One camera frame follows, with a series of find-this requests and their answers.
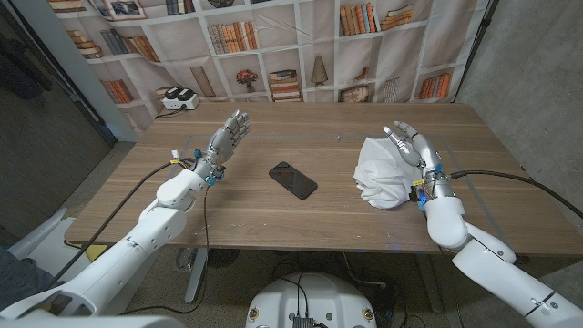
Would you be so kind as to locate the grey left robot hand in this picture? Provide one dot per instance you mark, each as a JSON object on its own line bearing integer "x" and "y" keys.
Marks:
{"x": 223, "y": 141}

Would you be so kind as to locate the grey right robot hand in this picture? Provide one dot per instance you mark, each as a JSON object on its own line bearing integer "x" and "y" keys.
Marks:
{"x": 426, "y": 157}

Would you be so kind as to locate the white cloth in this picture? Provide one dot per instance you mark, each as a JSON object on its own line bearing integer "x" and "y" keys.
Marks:
{"x": 380, "y": 177}

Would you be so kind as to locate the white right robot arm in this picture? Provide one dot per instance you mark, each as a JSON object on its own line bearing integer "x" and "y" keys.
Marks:
{"x": 496, "y": 269}

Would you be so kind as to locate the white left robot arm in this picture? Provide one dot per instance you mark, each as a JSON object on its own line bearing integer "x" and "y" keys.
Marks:
{"x": 118, "y": 264}

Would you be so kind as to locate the white power strip with adapters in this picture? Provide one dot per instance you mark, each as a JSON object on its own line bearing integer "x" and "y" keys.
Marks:
{"x": 180, "y": 101}

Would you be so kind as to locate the black smartphone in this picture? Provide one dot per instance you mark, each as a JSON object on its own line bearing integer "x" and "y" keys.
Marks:
{"x": 293, "y": 180}

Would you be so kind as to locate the printed bookshelf backdrop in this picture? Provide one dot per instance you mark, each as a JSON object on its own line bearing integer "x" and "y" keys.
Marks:
{"x": 282, "y": 41}

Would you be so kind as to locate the grey table leg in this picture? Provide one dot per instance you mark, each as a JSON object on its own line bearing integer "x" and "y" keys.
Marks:
{"x": 430, "y": 282}
{"x": 197, "y": 273}

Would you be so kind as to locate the black backdrop stand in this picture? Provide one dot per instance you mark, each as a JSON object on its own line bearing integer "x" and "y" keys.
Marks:
{"x": 478, "y": 41}

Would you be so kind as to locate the yellow paper sheet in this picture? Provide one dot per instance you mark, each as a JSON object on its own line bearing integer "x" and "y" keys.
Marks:
{"x": 95, "y": 252}

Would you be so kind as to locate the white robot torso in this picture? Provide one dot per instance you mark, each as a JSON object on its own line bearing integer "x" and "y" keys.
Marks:
{"x": 314, "y": 296}

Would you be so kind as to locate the small black finned module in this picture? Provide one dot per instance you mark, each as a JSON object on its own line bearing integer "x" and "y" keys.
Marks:
{"x": 303, "y": 322}

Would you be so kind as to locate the person in blue jeans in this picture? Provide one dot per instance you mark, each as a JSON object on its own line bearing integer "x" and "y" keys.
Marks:
{"x": 18, "y": 278}

